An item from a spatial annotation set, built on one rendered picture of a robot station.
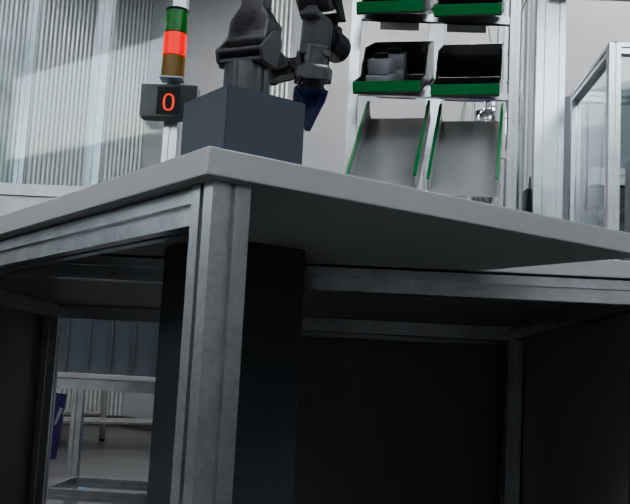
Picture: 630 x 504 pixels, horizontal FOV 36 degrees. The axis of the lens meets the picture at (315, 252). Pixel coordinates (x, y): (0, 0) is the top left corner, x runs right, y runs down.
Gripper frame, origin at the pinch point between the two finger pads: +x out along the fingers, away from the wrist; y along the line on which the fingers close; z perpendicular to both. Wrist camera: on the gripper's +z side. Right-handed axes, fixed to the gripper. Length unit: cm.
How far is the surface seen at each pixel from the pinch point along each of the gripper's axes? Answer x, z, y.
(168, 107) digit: -4.4, 28.8, -28.7
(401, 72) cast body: -13.1, -18.0, -13.8
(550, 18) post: -65, -77, -119
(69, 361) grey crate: 60, 76, -207
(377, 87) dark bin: -7.8, -12.8, -7.2
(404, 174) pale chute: 8.3, -19.5, -7.5
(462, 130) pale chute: -4.2, -32.5, -20.2
